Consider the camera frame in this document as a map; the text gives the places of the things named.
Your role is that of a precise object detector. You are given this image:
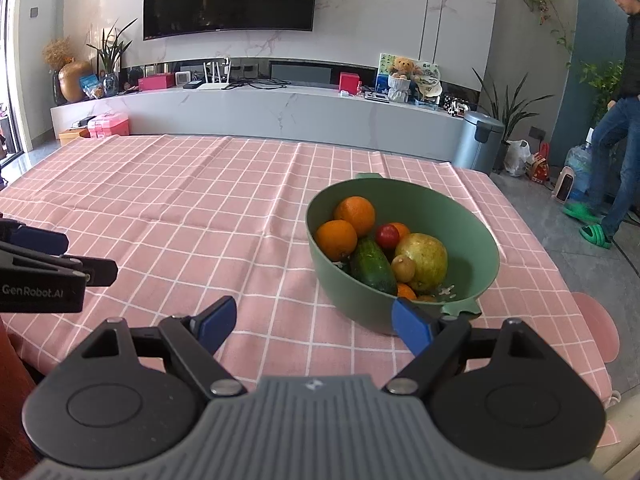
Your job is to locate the green bowl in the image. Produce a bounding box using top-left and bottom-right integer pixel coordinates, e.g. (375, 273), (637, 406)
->
(306, 172), (501, 336)

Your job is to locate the yellow-green pear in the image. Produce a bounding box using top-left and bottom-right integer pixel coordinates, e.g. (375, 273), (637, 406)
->
(395, 232), (448, 295)

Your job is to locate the dried flower bunch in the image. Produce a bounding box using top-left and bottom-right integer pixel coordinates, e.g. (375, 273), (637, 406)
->
(42, 37), (75, 68)

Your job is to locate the green slipper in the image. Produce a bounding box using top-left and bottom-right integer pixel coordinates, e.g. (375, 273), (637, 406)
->
(561, 201), (602, 225)
(579, 224), (614, 250)

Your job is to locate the blue snack bag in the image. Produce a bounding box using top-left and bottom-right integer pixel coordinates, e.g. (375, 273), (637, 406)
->
(79, 75), (105, 100)

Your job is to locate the white router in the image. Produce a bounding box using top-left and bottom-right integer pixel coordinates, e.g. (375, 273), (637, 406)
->
(196, 57), (232, 91)

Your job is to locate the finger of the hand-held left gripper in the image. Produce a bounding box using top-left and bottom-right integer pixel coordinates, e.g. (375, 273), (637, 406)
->
(0, 241), (119, 288)
(0, 219), (69, 259)

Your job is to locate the kiwi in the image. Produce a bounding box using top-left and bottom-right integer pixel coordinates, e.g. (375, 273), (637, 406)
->
(391, 255), (417, 283)

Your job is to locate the blue water bottle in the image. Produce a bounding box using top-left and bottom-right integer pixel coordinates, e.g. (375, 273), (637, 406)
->
(567, 142), (600, 201)

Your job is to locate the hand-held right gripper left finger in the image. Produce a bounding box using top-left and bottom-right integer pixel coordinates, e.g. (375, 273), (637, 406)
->
(74, 296), (247, 399)

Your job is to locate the white plastic bag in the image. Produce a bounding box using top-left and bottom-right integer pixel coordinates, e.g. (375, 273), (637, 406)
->
(504, 140), (532, 177)

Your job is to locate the tall leafy floor plant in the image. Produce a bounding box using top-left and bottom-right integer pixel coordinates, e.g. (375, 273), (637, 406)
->
(472, 67), (543, 143)

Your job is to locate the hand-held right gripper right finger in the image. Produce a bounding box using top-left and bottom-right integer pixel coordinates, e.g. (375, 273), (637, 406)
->
(384, 297), (555, 397)

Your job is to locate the grey-blue trash can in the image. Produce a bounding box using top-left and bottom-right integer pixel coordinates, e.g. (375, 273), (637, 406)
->
(452, 112), (506, 175)

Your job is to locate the pink checked tablecloth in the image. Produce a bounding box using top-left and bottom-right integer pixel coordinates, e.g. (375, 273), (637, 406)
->
(0, 132), (616, 411)

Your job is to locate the pink storage box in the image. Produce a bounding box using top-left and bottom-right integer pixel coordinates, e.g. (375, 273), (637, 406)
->
(88, 114), (130, 139)

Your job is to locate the green potted plant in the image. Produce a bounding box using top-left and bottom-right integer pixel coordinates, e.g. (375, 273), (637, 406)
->
(87, 19), (138, 92)

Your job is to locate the hanging vine plant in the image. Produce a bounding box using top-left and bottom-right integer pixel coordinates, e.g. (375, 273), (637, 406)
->
(510, 0), (576, 66)

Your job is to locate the white marble tv console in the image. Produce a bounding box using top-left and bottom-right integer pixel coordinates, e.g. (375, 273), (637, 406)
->
(50, 85), (476, 161)

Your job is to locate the red cherry tomato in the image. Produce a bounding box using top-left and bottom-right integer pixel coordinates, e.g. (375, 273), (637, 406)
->
(376, 225), (401, 250)

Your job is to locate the white space heater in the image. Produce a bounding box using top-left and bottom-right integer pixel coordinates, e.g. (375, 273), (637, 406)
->
(552, 166), (576, 203)

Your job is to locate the green cucumber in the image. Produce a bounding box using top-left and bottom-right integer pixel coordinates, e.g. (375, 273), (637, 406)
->
(348, 236), (398, 296)

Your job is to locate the red gift bag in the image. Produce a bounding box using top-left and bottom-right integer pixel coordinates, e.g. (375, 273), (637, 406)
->
(529, 142), (551, 184)

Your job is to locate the pink flat box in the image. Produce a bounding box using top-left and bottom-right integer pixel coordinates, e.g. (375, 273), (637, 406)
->
(138, 73), (176, 92)

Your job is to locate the pink chair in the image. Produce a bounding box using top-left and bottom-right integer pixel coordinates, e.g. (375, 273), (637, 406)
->
(570, 292), (621, 367)

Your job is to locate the golden brown vase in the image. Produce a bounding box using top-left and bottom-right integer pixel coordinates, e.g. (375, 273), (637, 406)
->
(58, 60), (95, 103)

